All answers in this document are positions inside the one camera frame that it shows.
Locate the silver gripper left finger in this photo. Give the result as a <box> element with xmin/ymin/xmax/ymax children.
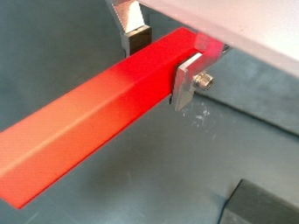
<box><xmin>105</xmin><ymin>0</ymin><xmax>152</xmax><ymax>57</ymax></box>

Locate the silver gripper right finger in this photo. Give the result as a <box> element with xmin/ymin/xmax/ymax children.
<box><xmin>171</xmin><ymin>32</ymin><xmax>231</xmax><ymax>111</ymax></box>

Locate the red hexagonal bar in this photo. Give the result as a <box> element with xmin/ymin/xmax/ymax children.
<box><xmin>0</xmin><ymin>28</ymin><xmax>195</xmax><ymax>208</ymax></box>

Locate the black curved stand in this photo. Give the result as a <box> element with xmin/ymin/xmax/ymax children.
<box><xmin>217</xmin><ymin>179</ymin><xmax>299</xmax><ymax>224</ymax></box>

